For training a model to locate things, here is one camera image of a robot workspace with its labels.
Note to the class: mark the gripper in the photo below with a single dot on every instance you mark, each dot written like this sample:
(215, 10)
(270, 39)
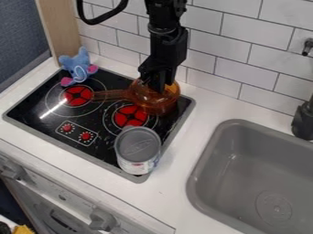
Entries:
(165, 58)

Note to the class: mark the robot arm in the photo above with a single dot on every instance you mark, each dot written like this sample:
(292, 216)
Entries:
(163, 15)

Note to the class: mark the orange clear lid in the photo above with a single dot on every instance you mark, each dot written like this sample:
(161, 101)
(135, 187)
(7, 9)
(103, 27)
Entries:
(173, 89)

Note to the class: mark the orange pan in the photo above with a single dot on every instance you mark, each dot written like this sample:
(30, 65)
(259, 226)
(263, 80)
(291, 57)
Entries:
(114, 95)

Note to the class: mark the toy stove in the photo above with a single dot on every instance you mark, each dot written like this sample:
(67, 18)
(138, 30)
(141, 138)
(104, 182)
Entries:
(49, 119)

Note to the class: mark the blue plush elephant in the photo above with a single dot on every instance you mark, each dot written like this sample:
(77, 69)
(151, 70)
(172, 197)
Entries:
(77, 65)

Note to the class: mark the silver can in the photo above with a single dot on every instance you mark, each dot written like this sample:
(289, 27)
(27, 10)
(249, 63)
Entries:
(136, 147)

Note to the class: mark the tap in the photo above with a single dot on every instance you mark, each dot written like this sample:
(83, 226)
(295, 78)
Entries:
(304, 120)

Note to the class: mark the toy sink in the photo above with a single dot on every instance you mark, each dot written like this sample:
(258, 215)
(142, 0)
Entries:
(252, 182)

